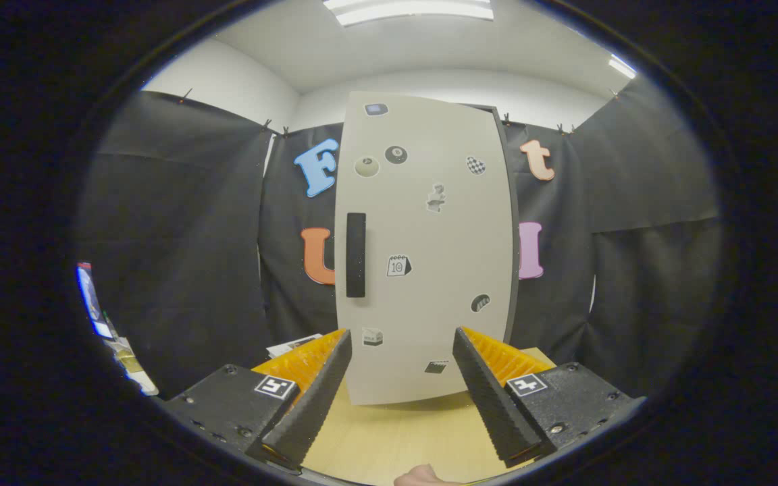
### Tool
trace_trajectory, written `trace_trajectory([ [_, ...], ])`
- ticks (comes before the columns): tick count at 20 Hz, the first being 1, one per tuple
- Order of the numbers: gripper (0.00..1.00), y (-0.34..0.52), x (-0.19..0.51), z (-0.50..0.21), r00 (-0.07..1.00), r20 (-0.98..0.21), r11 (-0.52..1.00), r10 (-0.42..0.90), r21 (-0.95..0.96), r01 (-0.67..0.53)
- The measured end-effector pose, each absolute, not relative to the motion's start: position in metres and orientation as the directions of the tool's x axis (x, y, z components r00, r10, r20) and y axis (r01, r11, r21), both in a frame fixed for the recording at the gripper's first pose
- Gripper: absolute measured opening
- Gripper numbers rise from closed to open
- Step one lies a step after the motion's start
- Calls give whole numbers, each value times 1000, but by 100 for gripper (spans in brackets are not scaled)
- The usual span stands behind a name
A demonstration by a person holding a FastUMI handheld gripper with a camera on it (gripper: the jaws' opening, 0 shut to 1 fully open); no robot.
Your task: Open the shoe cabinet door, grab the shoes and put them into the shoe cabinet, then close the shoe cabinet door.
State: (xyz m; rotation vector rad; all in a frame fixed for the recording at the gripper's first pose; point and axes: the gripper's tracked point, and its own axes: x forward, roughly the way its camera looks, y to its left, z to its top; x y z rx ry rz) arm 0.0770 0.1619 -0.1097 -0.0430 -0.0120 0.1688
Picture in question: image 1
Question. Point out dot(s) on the black backdrop cloth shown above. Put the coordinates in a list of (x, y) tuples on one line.
[(179, 236)]

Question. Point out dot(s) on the white shoe cabinet door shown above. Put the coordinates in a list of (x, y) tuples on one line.
[(429, 236)]

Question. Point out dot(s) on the blue white poster board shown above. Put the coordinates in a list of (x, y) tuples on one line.
[(92, 300)]

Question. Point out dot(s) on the long ceiling light panel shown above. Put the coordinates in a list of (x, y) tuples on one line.
[(409, 9)]

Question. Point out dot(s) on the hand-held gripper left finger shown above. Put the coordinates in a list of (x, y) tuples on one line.
[(325, 385)]

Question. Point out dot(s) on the small ceiling light panel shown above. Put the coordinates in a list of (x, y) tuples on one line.
[(622, 67)]

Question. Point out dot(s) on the grey shoe cabinet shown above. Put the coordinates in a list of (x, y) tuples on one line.
[(515, 216)]

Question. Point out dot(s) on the pale cluttered objects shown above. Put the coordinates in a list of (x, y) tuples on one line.
[(131, 364)]

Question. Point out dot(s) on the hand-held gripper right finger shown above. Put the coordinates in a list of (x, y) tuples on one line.
[(487, 391)]

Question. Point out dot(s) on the white book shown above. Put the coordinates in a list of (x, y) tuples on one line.
[(291, 345)]

